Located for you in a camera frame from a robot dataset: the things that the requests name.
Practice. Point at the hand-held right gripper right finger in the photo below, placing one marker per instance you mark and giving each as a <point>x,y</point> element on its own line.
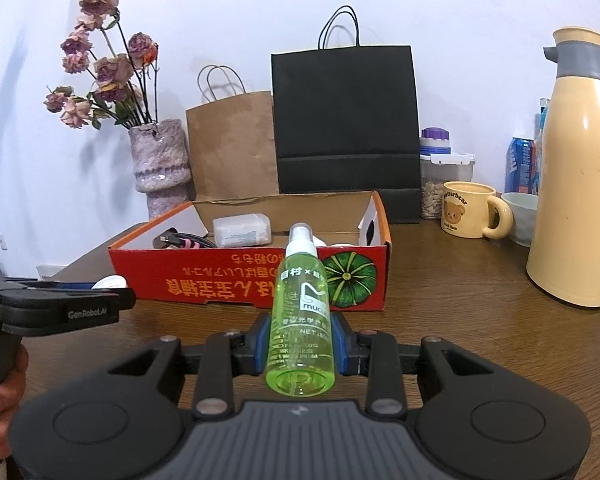
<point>339,345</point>

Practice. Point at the black paper bag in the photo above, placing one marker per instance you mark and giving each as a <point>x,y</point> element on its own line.
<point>345,120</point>

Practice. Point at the cream thermos jug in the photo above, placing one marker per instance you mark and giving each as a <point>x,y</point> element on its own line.
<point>575,185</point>

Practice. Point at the green spray bottle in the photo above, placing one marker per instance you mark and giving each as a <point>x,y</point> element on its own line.
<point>300,320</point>

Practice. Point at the white bowl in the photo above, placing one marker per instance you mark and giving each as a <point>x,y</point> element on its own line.
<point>520,217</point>

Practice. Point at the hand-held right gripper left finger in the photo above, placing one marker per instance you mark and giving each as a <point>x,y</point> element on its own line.
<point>264,345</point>

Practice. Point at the red cardboard box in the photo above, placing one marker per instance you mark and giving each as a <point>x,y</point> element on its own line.
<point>205,280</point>

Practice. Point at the clear jar purple lid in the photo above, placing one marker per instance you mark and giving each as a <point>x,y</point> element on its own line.
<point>440,185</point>

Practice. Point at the person's left hand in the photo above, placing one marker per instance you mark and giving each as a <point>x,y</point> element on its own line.
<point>7,400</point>

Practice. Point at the yellow bear mug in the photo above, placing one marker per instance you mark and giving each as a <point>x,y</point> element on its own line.
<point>462,210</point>

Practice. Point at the mottled pink ceramic vase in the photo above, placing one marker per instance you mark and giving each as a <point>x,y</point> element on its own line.
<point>160,160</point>

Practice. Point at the clear plastic swab box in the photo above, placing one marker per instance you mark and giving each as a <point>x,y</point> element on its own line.
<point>242,230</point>

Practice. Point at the small white cap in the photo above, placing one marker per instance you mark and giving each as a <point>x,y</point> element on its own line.
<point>111,282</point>

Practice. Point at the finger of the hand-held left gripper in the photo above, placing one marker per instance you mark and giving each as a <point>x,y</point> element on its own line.
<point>40,290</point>

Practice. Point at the brown paper bag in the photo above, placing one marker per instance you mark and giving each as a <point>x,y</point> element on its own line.
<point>230,145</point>

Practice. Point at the blue drink can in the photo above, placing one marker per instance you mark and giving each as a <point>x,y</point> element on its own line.
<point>519,165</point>

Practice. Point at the dried pink flowers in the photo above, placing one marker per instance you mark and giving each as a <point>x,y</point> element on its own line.
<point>110,70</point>

